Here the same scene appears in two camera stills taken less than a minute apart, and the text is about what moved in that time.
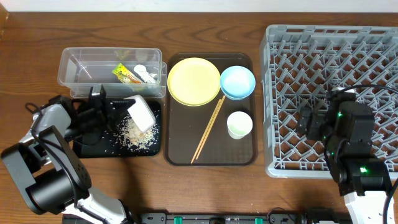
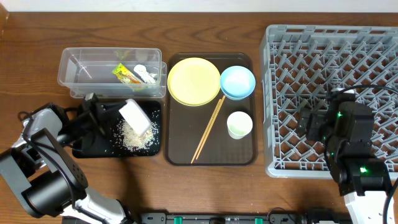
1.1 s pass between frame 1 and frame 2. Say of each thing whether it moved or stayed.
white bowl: moved
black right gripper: stayed
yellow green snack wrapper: stayed
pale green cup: stayed
